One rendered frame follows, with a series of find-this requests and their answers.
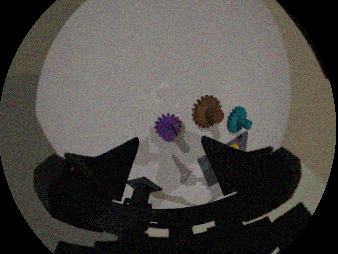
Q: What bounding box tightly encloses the teal gear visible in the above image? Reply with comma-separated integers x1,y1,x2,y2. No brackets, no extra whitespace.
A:
226,106,253,134

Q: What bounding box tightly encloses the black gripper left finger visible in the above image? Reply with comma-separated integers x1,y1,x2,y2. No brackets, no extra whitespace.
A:
64,138,140,202

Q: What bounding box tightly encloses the purple gear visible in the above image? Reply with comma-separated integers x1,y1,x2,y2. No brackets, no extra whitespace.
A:
154,112,182,142

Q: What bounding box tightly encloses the yellow gear with black stripe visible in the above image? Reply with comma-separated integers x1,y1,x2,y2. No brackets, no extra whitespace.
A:
230,143,240,150

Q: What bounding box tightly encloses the brown toothed gear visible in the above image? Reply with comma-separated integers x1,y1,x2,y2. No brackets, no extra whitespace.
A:
192,95,225,128

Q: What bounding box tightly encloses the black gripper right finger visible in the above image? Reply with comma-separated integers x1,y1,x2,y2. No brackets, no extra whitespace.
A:
201,136,273,196

